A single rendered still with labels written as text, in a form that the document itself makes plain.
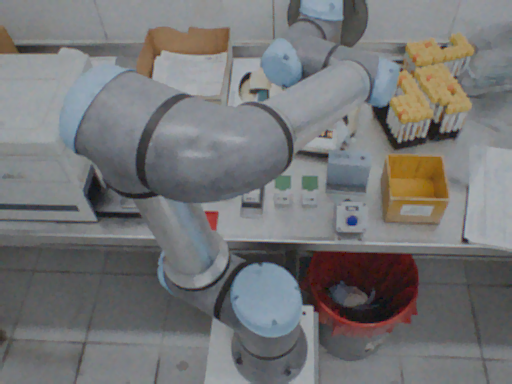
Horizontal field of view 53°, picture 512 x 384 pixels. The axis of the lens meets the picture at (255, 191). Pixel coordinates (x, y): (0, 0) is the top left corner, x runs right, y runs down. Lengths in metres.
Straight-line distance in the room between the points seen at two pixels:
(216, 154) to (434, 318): 1.73
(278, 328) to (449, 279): 1.46
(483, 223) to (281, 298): 0.61
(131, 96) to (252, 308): 0.43
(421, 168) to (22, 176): 0.92
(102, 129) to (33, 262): 1.89
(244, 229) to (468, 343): 1.18
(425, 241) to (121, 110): 0.87
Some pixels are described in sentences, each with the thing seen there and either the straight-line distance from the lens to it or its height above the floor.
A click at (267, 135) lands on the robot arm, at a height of 1.52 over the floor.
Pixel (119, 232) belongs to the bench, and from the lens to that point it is 1.29.
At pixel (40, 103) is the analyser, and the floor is 1.18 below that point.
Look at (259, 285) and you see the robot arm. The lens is 0.87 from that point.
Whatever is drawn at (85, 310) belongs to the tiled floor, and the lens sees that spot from 2.24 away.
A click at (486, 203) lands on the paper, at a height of 0.89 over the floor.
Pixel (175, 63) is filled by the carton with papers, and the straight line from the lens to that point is 1.58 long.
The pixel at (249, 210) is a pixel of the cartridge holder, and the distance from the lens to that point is 1.25.
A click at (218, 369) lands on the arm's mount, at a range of 1.06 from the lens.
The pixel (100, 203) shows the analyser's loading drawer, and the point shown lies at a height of 0.91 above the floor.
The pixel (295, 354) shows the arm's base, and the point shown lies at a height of 0.98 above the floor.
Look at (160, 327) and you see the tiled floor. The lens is 2.12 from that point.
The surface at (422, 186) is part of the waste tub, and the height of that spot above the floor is 0.88.
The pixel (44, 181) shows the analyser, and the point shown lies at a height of 1.04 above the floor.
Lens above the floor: 1.92
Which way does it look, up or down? 54 degrees down
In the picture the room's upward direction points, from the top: 4 degrees counter-clockwise
